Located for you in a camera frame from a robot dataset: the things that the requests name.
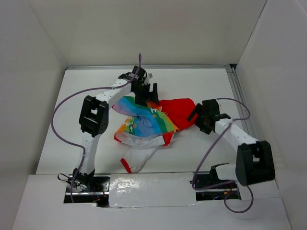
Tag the white taped cover board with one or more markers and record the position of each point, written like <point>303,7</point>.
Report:
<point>151,190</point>

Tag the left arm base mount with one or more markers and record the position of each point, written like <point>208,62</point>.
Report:
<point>97,193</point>

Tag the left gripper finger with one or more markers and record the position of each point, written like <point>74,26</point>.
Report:
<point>141,98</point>
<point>153,95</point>

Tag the aluminium frame rail right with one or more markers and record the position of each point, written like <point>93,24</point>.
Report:
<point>238,95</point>

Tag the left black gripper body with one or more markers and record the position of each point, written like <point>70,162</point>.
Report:
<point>142,87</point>

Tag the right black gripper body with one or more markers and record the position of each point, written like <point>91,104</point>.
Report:
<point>202,115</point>

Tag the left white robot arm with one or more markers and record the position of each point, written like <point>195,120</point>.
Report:
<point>94,118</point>

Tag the aluminium frame rail back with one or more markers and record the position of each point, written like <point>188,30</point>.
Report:
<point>146,67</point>

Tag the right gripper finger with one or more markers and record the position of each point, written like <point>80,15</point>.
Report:
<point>194,112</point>
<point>203,127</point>

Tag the rainbow red white jacket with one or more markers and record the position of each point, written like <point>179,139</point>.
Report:
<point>149,127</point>

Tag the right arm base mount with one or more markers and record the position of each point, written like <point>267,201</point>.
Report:
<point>216,187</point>

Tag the aluminium frame rail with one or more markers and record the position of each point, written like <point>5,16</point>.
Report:
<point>146,67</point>
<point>238,95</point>

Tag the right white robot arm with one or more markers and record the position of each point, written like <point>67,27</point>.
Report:
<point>254,160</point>

